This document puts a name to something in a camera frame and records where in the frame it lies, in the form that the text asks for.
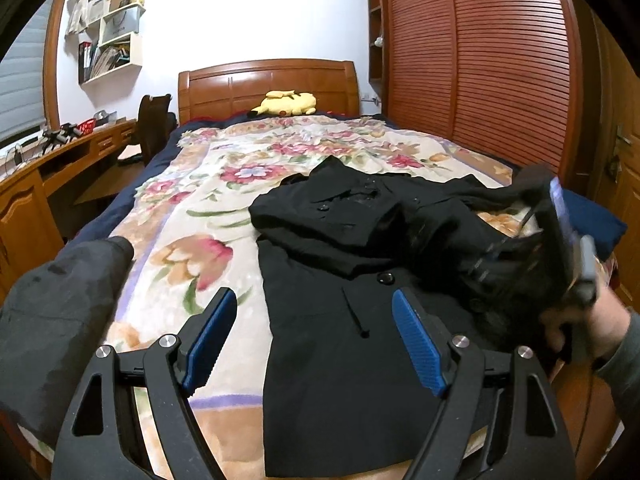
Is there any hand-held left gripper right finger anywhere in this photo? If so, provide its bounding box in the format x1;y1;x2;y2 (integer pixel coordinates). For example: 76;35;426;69
391;287;573;480

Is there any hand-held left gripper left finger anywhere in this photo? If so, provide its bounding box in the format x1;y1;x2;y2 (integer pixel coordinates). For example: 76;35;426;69
51;287;238;480

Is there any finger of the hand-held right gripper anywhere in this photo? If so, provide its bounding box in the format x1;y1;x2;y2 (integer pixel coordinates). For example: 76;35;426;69
470;237;543;288

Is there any black coat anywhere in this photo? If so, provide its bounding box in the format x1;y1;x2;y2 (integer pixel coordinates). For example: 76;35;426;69
249;156;551;478

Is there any person's right forearm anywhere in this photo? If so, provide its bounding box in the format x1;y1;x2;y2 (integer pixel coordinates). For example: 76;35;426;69
594;310;640;413

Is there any person's right hand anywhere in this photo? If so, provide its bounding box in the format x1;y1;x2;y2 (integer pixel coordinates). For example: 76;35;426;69
542;285;632;367

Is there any navy blue pillow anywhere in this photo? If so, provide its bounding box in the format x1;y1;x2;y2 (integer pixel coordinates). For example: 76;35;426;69
565;194;628;261

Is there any floral blanket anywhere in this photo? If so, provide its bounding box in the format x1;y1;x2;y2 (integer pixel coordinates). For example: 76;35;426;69
15;115;621;480

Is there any dark grey jacket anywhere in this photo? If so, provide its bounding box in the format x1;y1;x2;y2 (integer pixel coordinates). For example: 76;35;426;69
0;236;135;441

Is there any wooden door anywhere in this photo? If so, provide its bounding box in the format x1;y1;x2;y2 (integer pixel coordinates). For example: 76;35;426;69
590;10;640;311

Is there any wooden slatted wardrobe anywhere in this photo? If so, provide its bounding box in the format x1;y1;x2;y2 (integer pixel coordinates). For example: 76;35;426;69
367;0;583;196

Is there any dark wooden chair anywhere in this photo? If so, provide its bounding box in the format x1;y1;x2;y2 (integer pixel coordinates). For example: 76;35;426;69
117;94;178;168

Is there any wooden desk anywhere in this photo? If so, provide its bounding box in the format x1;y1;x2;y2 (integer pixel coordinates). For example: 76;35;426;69
0;119;138;306

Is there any yellow plush toy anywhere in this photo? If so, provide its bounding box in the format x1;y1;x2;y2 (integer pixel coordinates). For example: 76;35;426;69
248;90;317;120

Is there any wooden bed headboard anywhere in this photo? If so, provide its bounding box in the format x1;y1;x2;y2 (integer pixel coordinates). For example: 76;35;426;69
178;59;362;126

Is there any grey window blind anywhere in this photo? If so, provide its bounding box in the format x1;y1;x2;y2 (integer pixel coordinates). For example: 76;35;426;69
0;7;56;148

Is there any metal door handle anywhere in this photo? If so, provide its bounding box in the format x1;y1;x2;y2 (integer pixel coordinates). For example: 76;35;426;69
605;125;633;181

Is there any white wall shelf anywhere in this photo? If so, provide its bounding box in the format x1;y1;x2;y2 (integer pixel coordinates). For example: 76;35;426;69
65;0;147;86

